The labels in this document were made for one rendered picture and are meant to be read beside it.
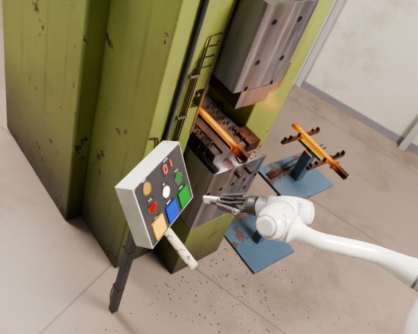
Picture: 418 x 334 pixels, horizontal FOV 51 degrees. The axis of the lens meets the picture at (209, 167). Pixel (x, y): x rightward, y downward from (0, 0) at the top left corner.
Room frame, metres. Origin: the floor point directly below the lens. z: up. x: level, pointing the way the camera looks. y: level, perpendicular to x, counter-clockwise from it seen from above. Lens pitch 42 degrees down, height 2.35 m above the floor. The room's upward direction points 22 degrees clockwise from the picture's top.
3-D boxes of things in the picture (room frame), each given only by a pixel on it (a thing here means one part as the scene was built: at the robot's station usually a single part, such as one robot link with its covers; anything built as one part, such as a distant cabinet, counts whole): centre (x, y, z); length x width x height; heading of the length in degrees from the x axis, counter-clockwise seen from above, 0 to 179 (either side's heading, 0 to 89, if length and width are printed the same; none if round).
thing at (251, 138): (1.86, -0.13, 0.95); 0.12 x 0.09 x 0.07; 54
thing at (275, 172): (2.21, -0.50, 0.68); 0.60 x 0.04 x 0.01; 148
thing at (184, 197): (1.25, 0.05, 1.01); 0.07 x 0.05 x 0.07; 169
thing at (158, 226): (1.06, 0.09, 1.01); 0.07 x 0.05 x 0.07; 169
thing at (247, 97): (1.81, 0.10, 1.32); 0.42 x 0.20 x 0.10; 54
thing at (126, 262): (1.19, 0.20, 0.54); 0.04 x 0.04 x 1.08; 54
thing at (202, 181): (1.86, 0.08, 0.69); 0.56 x 0.38 x 0.45; 54
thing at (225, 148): (1.81, 0.10, 0.96); 0.42 x 0.20 x 0.09; 54
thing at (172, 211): (1.16, 0.07, 1.01); 0.07 x 0.05 x 0.07; 169
